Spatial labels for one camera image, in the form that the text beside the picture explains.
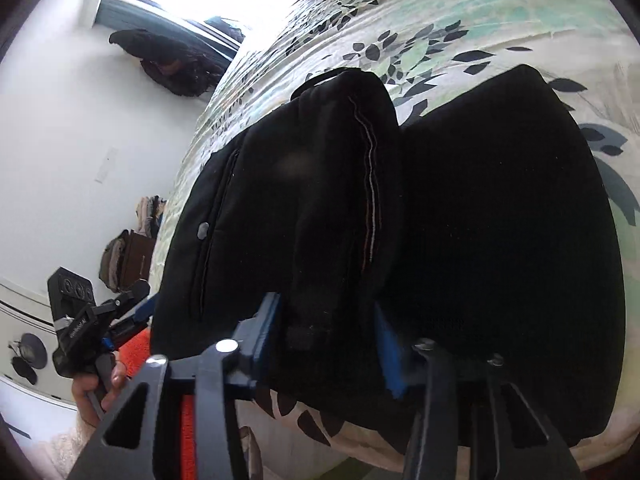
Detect black pants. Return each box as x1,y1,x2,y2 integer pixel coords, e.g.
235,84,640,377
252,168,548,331
151,65,625,444

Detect person's left hand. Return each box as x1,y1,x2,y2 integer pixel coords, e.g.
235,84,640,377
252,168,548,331
72,352,128,427

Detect pile of folded clothes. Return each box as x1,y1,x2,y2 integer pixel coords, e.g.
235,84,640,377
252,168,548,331
134,195,167,240

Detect dark clothes on hanger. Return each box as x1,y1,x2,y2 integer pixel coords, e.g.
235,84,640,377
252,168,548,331
108,29,226,98

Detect floral bed cover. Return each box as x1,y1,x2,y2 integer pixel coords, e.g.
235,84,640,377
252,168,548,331
151,0,639,477

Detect white wall switch plate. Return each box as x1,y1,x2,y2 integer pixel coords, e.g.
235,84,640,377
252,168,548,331
94,148,118,183

